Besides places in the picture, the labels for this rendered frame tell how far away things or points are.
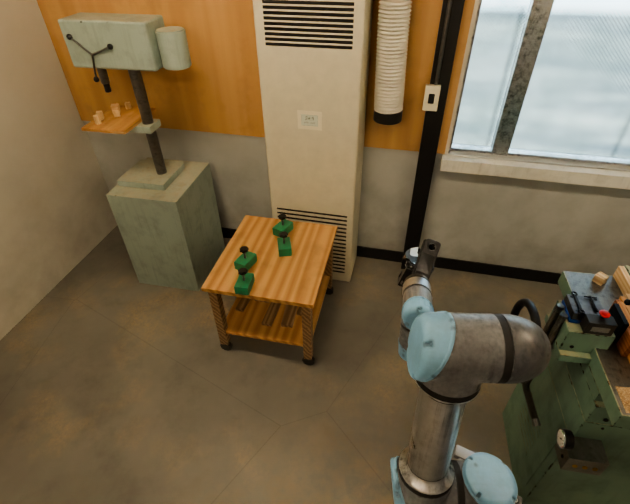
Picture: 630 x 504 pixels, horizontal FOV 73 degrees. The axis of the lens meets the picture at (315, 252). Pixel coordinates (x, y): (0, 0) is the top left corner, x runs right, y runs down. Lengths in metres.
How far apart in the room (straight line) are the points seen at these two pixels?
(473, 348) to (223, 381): 1.87
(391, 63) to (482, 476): 1.81
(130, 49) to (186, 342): 1.58
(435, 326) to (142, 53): 2.00
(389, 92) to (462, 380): 1.77
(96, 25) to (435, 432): 2.23
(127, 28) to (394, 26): 1.24
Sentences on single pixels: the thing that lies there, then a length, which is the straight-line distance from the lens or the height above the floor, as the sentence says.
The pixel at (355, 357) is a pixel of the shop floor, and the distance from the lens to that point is 2.48.
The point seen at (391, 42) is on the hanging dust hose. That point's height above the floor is 1.48.
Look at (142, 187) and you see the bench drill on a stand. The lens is 2.71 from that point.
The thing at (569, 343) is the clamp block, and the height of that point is 0.91.
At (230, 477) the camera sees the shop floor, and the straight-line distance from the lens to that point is 2.19.
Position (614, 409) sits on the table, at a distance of 1.52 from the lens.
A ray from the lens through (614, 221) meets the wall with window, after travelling 3.04.
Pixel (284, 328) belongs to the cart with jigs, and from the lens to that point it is 2.38.
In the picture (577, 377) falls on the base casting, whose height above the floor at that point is 0.76.
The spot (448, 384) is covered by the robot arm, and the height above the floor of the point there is 1.38.
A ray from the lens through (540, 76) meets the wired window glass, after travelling 2.61.
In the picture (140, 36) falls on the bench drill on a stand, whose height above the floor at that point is 1.52.
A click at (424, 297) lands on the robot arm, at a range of 1.07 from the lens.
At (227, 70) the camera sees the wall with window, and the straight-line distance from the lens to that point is 2.70.
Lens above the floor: 1.99
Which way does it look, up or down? 39 degrees down
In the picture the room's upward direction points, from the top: 1 degrees counter-clockwise
